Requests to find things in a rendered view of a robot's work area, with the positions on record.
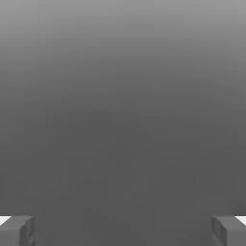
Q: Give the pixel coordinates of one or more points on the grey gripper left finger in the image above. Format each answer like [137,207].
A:
[15,230]

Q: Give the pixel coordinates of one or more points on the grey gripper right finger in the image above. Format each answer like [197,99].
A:
[230,230]

